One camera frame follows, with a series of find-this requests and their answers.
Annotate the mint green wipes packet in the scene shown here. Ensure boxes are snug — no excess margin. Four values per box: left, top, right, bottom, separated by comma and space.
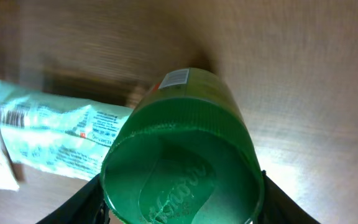
0, 80, 133, 180

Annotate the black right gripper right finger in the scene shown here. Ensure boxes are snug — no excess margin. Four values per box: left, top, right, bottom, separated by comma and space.
253, 170, 320, 224

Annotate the green lidded jar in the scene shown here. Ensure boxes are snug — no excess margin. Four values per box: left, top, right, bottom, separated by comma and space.
101, 68, 264, 224

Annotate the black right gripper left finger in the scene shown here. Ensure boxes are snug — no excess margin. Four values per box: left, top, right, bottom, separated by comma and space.
37, 174, 110, 224

